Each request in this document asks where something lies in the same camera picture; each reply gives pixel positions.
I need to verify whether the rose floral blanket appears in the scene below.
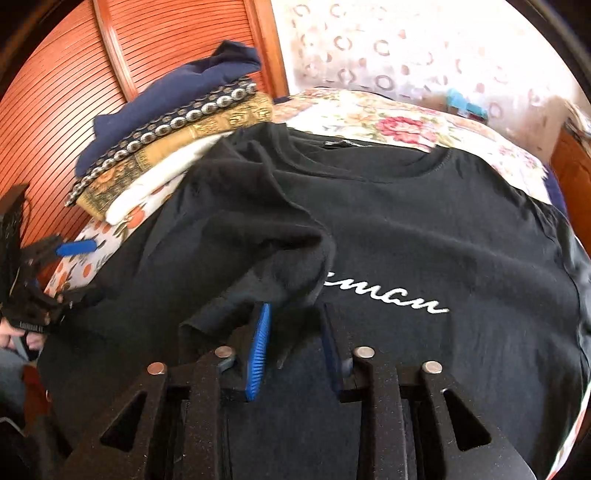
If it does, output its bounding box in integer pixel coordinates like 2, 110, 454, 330
272, 88, 555, 204

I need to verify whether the white folded cloth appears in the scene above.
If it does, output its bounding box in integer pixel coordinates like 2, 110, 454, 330
105, 134, 232, 222

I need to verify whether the circle print curtain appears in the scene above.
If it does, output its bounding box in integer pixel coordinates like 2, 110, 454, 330
270, 0, 573, 153

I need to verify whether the gold patterned folded cloth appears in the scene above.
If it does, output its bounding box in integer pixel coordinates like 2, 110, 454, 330
76, 92, 274, 217

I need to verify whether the wooden slatted wardrobe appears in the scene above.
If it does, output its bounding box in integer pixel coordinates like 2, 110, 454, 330
0, 0, 289, 278

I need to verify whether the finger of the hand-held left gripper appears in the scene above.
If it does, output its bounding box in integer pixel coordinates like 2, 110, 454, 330
25, 236, 98, 271
32, 282, 102, 324

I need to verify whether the person's left hand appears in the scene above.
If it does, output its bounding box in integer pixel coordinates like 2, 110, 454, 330
0, 318, 26, 350

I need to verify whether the stack of folded clothes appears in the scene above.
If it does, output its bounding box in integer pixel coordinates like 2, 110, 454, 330
76, 41, 262, 178

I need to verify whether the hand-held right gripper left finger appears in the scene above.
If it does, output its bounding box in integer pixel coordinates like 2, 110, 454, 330
60, 302, 273, 480

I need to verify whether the navy blanket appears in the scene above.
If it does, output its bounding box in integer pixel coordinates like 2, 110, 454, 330
544, 164, 571, 215

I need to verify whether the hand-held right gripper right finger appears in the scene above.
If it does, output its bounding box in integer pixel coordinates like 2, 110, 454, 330
321, 305, 532, 480

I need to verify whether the wooden sideboard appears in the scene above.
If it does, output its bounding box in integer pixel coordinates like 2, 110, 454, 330
549, 127, 591, 208

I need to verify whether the small blue box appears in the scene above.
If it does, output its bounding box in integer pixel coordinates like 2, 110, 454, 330
445, 90, 485, 121

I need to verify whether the dark studded folded cloth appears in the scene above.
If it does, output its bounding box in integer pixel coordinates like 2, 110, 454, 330
65, 78, 259, 206

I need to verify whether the black t-shirt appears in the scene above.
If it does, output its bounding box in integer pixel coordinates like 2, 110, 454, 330
37, 122, 591, 480

